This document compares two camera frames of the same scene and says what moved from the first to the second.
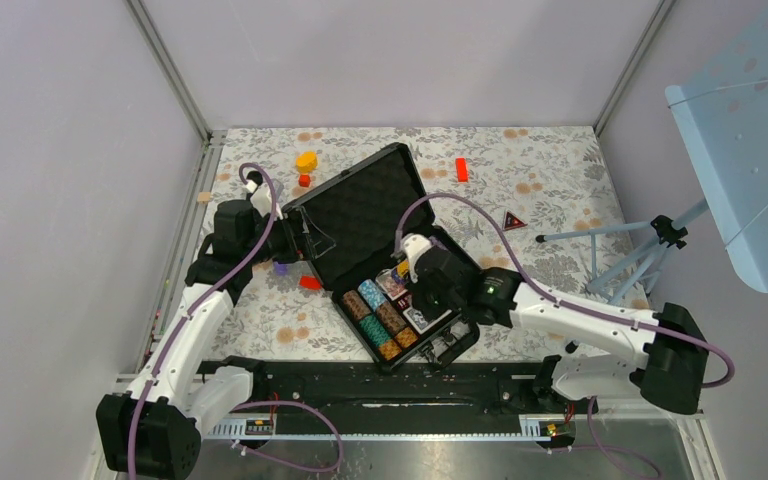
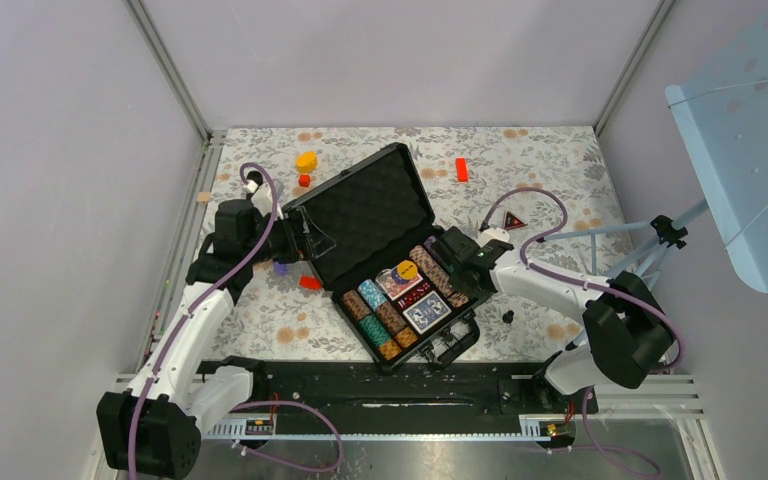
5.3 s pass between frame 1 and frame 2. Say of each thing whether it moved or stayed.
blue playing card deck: stayed
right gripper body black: moved
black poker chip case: stayed
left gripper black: stayed
